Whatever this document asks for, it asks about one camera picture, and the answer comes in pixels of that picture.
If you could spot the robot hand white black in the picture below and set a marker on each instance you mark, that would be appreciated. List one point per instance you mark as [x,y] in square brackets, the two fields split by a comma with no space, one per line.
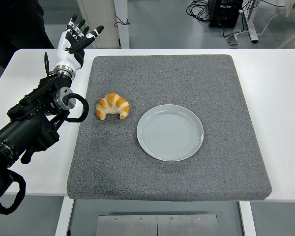
[65,56]

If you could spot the golden croissant bread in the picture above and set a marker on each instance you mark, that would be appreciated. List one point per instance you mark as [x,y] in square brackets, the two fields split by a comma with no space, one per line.
[111,100]

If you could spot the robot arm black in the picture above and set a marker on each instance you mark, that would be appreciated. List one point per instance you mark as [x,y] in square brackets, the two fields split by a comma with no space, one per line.
[27,127]

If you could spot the grey round plate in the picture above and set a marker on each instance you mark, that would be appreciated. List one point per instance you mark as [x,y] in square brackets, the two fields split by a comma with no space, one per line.
[169,132]

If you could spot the grey metal plate with screws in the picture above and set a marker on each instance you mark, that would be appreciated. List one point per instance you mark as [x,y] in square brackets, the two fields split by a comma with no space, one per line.
[157,226]

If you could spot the white cabinet panel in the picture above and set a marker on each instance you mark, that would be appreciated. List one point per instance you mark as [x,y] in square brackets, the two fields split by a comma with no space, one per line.
[98,7]

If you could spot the person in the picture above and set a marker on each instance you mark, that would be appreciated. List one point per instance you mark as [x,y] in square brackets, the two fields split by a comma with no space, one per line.
[14,24]

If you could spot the grey felt mat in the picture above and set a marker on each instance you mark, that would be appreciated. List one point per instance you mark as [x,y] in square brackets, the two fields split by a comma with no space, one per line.
[199,73]

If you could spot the white table leg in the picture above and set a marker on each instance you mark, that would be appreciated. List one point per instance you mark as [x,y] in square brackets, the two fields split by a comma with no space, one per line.
[247,221]
[64,216]

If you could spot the black computer tower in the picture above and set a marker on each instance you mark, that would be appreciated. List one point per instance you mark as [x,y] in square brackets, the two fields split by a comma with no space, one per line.
[223,14]

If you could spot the grey power adapter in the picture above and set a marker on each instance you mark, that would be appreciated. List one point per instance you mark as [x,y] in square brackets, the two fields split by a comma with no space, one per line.
[233,41]

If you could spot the white desk leg with foot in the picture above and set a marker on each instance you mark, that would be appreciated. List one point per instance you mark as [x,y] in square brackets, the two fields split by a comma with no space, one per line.
[252,29]

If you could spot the white square post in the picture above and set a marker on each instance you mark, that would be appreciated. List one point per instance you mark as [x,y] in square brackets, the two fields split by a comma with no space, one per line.
[123,34]

